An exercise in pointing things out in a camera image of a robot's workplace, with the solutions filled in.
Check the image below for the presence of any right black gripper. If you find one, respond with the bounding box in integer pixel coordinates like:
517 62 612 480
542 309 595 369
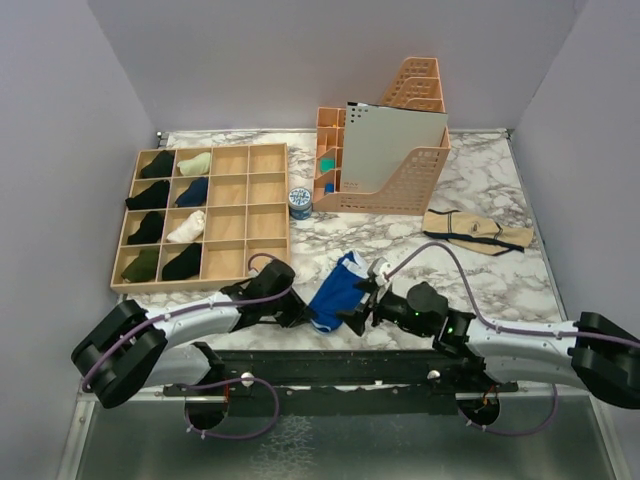
334 278 432 338

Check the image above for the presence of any blue boxer underwear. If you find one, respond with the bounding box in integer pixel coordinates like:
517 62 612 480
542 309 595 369
309 250 369 334

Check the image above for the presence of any beige underwear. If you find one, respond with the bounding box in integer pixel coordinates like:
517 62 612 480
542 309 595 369
422 209 534 256

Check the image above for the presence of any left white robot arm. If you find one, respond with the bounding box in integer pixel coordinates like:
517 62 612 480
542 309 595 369
71 259 314 408

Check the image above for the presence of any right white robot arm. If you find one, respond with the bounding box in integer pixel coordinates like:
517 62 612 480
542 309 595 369
337 280 639 410

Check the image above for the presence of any blue patterned round tin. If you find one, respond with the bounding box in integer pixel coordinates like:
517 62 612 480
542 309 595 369
288 187 313 220

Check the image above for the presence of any black rolled sock bottom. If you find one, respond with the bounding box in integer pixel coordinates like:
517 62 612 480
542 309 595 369
161 243 202 281

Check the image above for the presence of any black rolled sock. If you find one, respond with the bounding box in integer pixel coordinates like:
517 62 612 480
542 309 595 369
161 243 202 281
125 180 170 210
123 211 164 245
140 150 175 179

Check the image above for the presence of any peach file organizer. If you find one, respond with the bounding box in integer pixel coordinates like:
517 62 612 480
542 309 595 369
313 57 450 216

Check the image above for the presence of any white rolled sock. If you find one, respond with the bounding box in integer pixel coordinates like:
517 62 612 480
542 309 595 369
166 210 206 243

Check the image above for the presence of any wooden compartment tray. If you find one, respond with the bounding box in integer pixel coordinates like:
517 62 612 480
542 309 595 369
111 144 290 293

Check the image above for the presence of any navy rolled sock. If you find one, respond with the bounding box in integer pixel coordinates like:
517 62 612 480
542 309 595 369
175 177 208 208

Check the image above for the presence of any dark green rolled sock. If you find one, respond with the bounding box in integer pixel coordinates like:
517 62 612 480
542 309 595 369
121 248 159 283

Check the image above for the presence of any grey white folder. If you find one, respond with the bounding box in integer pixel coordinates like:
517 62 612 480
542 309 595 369
340 102 448 193

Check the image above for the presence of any pale green rolled sock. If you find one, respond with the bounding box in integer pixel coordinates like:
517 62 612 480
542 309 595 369
177 152 211 176

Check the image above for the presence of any black rolled sock top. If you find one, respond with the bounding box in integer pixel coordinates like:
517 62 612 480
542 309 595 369
140 150 175 179

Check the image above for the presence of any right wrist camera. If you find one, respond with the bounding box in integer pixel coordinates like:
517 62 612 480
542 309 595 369
368 258 392 286

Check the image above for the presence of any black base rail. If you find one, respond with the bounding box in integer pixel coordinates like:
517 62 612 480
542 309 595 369
164 348 521 417

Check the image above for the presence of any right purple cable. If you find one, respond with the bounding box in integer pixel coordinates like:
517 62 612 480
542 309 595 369
384 241 640 437

